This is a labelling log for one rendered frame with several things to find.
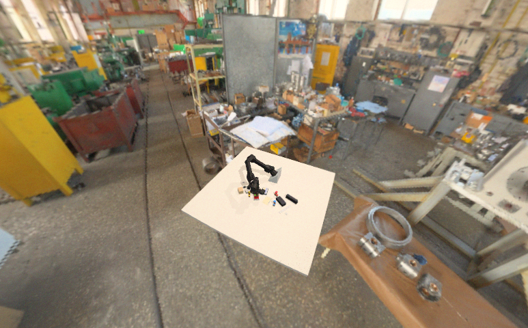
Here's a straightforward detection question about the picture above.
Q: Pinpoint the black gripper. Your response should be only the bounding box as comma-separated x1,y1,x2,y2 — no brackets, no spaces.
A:
247,184,266,195

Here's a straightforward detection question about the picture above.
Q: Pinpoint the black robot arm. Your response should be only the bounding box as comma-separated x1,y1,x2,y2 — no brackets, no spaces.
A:
245,154,277,194

